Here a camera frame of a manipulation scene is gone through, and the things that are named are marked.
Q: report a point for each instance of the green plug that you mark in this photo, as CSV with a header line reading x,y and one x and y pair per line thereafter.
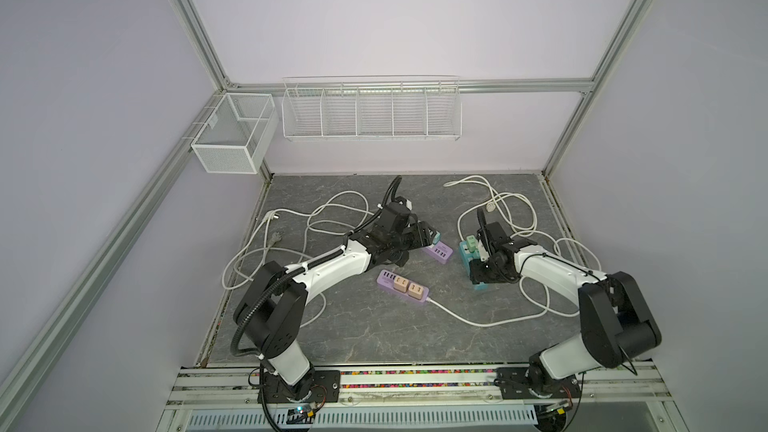
x,y
472,244

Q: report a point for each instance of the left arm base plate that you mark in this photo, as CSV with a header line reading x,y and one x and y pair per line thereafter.
x,y
322,385

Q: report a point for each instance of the grey wall plug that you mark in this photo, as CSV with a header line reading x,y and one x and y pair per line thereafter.
x,y
274,239

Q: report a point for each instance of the white mesh box basket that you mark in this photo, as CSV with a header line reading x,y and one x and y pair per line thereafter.
x,y
236,135

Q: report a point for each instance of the pink plug front strip left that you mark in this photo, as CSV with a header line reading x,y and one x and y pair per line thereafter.
x,y
400,284

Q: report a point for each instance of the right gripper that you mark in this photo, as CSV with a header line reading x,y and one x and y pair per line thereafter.
x,y
476,275

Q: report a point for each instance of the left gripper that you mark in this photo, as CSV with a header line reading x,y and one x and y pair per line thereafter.
x,y
421,235

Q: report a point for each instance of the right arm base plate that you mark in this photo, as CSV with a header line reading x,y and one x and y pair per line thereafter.
x,y
532,382

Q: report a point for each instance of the teal power strip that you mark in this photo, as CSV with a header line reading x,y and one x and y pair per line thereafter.
x,y
466,257

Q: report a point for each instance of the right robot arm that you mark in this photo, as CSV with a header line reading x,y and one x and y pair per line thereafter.
x,y
616,324

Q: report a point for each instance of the purple power strip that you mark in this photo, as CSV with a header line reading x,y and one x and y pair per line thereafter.
x,y
440,252
385,281

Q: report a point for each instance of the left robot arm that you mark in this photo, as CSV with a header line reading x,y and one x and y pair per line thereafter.
x,y
269,316

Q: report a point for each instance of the pink plug front strip right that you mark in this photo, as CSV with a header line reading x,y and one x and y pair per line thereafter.
x,y
416,291

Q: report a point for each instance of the pink plug strip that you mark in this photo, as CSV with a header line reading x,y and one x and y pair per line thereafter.
x,y
416,291
400,284

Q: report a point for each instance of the purple power strip front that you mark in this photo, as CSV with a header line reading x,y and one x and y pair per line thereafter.
x,y
385,281

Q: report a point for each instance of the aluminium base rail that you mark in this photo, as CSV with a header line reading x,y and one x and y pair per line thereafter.
x,y
483,384

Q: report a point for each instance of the white wire basket rack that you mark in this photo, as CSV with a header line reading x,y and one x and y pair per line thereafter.
x,y
390,107

